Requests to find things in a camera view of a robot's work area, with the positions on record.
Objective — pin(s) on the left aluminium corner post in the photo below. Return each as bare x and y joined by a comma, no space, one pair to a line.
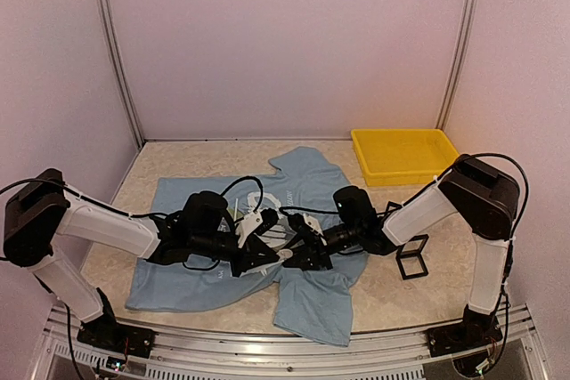
117,64

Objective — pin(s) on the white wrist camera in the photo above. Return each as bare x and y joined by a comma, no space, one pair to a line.
305,226
255,223

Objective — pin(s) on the black brooch display box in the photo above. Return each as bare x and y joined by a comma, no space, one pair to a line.
391,207

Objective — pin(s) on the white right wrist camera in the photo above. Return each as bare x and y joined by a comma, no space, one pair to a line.
305,226

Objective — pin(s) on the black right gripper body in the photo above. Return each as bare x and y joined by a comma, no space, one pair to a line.
321,254

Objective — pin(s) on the right aluminium corner post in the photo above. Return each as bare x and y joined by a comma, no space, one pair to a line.
459,55

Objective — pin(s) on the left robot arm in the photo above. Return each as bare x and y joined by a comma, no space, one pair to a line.
45,207

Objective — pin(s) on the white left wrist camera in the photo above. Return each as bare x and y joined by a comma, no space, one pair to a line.
255,223

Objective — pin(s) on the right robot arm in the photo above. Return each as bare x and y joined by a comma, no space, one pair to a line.
488,200

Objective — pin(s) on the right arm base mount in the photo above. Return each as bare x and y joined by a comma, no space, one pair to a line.
456,338

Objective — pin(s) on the black box with orange brooch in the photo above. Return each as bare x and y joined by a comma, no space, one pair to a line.
409,258

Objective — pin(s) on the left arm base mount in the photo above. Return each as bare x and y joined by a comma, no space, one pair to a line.
125,339

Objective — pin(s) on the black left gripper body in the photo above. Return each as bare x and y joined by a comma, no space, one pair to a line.
237,264

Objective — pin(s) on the yellow plastic tray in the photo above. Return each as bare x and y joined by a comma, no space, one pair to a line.
399,157

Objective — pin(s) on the light blue printed t-shirt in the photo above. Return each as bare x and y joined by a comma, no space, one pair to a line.
316,305

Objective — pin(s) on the aluminium corner post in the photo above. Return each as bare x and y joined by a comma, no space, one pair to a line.
117,64
459,55

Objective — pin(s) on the aluminium front rail frame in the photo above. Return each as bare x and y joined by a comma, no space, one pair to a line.
185,353

